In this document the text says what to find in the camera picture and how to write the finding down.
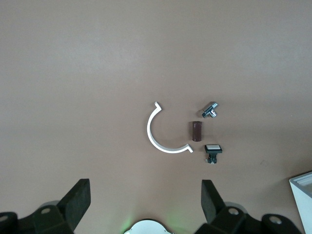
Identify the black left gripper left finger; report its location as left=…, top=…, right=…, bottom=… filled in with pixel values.
left=0, top=178, right=91, bottom=234

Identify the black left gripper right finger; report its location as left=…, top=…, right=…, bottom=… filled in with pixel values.
left=197, top=179, right=303, bottom=234

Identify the white drawer cabinet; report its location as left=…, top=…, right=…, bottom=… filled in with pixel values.
left=289, top=171, right=312, bottom=234

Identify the black square white-faced button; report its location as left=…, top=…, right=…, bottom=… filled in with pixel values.
left=203, top=144, right=223, bottom=164

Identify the dark brown cylinder part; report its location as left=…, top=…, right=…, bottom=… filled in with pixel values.
left=189, top=121, right=203, bottom=142

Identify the chrome metal fitting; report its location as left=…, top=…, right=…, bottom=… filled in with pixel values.
left=201, top=101, right=219, bottom=119

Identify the white semicircular clamp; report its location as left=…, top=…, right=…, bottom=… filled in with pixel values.
left=147, top=101, right=195, bottom=154

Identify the brown table cover sheet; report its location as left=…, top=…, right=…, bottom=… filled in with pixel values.
left=0, top=0, right=312, bottom=234

